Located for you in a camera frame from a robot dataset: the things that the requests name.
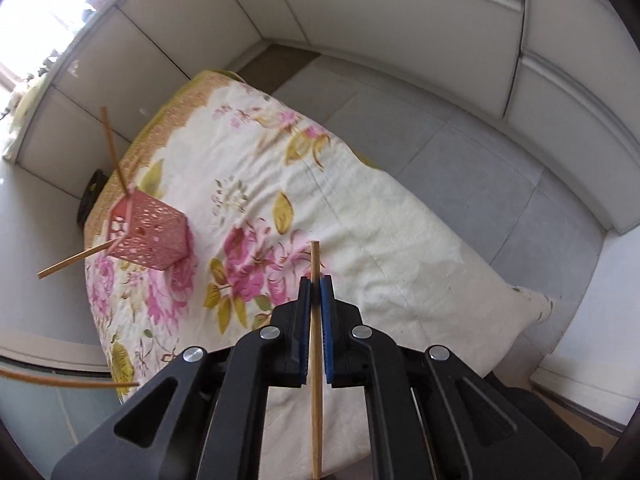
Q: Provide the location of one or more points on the long wooden chopstick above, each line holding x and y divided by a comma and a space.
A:
112, 147
70, 263
316, 410
75, 384

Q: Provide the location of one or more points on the floral printed blanket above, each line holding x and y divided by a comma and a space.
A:
375, 210

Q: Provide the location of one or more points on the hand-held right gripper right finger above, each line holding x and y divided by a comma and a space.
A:
327, 330

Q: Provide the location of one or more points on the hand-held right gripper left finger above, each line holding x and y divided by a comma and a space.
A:
303, 330

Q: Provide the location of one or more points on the white kitchen cabinet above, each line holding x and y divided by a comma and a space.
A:
400, 35

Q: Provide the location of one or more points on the pink perforated utensil holder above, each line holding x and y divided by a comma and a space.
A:
155, 230

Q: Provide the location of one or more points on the black trash bin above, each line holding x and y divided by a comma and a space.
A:
90, 200

